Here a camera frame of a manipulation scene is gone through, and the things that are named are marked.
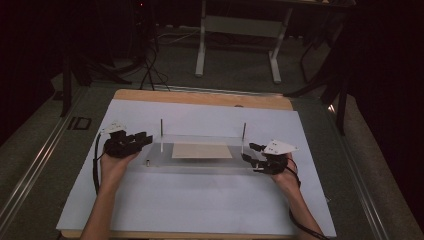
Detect black floor cables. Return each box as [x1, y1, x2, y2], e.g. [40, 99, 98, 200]
[138, 39, 172, 92]

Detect person's right hand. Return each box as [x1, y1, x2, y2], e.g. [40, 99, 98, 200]
[270, 153, 302, 201]

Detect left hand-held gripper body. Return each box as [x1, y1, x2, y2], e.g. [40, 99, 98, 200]
[99, 121, 144, 158]

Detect white metal desk frame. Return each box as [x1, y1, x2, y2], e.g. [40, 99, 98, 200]
[194, 0, 295, 85]

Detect tan flat board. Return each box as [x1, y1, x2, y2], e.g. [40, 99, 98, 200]
[171, 142, 234, 160]

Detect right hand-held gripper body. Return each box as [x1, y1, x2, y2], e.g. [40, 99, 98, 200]
[255, 138, 300, 176]

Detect white table sheet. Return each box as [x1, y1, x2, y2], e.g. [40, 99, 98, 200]
[56, 98, 338, 238]

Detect clear acrylic frame with rods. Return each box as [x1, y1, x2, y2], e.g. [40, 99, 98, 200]
[128, 118, 268, 177]

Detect metal floor rail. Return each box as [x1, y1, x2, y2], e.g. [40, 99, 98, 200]
[324, 103, 392, 240]
[0, 85, 88, 228]

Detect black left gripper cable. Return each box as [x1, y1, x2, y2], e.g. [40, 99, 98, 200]
[92, 132, 105, 196]

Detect black metal stand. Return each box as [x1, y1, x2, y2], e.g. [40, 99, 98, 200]
[59, 49, 133, 118]
[284, 29, 356, 136]

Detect person's left hand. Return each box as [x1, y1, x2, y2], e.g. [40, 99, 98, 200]
[99, 151, 142, 192]

